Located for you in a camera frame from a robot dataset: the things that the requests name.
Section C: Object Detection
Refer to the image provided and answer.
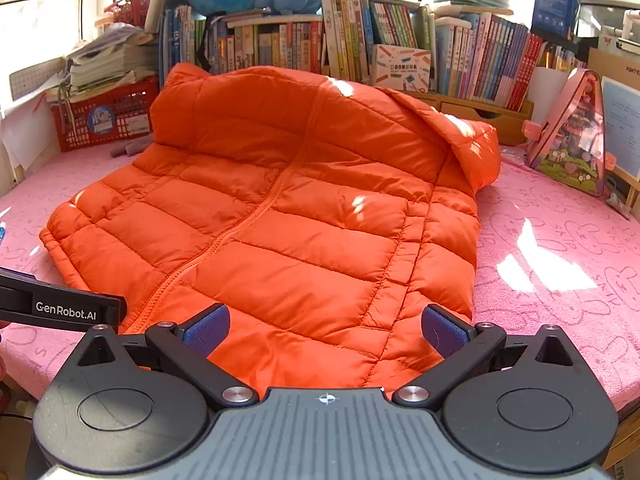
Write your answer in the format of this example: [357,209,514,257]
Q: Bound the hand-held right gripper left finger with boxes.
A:
[67,303,259,407]

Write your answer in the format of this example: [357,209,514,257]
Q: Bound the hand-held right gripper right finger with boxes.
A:
[392,304,586,407]

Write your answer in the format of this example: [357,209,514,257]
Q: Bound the orange puffer jacket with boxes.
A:
[39,62,502,391]

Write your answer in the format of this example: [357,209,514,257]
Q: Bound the large red plastic basket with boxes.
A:
[50,77,161,153]

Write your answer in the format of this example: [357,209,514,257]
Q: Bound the wooden drawer organizer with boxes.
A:
[395,87,536,146]

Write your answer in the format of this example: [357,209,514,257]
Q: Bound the small wooden easel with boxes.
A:
[602,162,640,221]

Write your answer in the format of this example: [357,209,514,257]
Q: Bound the pink triangular toy house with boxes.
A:
[522,67,616,198]

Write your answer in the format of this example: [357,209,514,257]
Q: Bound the stack of paper booklets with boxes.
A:
[45,25,161,106]

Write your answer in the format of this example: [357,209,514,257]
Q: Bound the white pencil-print box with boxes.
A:
[370,44,432,93]

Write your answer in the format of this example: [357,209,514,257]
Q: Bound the white paper sheet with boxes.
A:
[600,75,640,181]

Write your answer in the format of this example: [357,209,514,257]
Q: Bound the small red plastic basket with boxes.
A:
[104,0,153,28]

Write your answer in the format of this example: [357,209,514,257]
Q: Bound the row of books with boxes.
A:
[160,0,588,111]

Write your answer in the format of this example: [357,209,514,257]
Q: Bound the cardboard box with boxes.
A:
[587,47,640,81]

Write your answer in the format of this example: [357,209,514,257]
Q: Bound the black strap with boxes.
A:
[197,15,216,73]

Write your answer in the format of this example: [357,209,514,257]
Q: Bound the white plastic pipe frame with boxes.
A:
[602,10,640,53]

